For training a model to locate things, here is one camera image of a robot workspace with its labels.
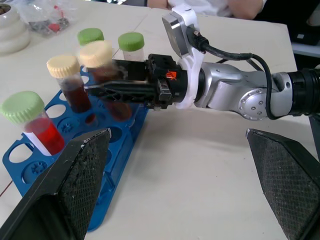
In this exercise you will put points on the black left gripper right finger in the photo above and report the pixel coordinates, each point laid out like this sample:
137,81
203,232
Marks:
287,180

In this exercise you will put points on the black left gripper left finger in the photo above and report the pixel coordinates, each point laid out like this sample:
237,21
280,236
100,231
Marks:
50,190

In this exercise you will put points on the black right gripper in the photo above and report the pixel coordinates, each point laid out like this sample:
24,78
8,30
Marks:
172,87

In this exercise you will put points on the cream-capped tube with dark liquid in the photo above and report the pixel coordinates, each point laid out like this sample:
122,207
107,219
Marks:
96,53
75,96

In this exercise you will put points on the green-capped clear test tube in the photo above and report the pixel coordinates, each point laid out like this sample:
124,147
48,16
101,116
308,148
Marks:
131,41

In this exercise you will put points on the blue test tube rack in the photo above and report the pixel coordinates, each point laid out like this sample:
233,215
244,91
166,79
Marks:
120,150

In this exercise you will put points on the green-capped tube with red liquid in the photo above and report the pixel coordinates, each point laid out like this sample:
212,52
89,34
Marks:
47,135

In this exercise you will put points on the clear plastic bag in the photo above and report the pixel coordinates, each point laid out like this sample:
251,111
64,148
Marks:
45,15

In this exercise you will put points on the person in white shirt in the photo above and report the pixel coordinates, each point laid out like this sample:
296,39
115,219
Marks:
215,6

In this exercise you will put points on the white ribbed ceramic pot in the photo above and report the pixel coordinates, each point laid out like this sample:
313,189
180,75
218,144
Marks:
12,32

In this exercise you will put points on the black device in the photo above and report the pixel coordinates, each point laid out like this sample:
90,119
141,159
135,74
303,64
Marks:
306,35

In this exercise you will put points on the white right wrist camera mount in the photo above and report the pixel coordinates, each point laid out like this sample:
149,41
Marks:
193,62

